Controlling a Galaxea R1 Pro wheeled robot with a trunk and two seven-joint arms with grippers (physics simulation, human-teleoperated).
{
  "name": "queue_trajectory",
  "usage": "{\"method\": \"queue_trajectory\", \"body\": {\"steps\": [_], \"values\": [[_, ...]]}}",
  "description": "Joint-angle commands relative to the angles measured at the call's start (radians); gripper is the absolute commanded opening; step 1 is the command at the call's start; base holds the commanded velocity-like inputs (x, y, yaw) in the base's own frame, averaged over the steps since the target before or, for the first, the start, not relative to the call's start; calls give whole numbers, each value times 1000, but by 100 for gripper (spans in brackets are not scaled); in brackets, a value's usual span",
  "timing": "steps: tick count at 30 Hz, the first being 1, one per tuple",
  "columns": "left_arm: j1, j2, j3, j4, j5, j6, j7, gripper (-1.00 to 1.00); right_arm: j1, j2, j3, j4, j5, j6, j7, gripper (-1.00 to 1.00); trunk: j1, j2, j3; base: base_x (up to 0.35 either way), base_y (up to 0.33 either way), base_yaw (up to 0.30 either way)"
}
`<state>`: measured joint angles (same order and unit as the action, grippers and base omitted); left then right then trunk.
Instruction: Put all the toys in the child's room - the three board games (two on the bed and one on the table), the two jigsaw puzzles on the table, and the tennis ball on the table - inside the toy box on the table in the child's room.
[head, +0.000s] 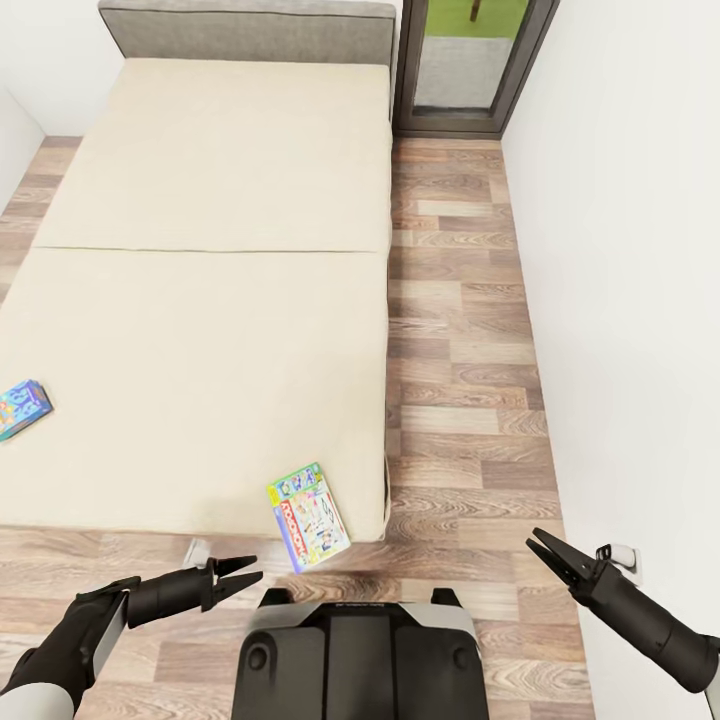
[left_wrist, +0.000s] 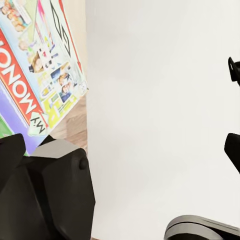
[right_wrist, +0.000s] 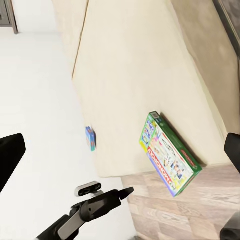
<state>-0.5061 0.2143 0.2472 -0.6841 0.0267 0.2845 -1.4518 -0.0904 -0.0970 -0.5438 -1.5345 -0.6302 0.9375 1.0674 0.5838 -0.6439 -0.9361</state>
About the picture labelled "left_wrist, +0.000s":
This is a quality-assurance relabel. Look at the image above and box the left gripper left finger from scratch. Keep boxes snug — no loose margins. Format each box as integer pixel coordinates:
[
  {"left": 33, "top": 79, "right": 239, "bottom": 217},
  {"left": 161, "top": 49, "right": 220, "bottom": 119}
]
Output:
[{"left": 0, "top": 133, "right": 26, "bottom": 193}]

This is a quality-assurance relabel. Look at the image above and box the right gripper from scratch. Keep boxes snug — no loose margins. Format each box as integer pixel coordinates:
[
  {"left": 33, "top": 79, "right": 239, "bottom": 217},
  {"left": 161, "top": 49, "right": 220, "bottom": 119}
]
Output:
[{"left": 228, "top": 57, "right": 240, "bottom": 85}]

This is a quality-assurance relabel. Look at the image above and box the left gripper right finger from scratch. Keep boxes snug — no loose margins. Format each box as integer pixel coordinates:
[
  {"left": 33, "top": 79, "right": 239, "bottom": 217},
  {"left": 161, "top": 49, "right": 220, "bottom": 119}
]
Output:
[{"left": 224, "top": 133, "right": 240, "bottom": 173}]

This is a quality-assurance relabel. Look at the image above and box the board game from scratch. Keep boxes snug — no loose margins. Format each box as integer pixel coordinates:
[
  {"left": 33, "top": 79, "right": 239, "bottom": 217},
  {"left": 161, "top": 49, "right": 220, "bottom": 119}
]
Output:
[{"left": 0, "top": 0, "right": 89, "bottom": 156}]

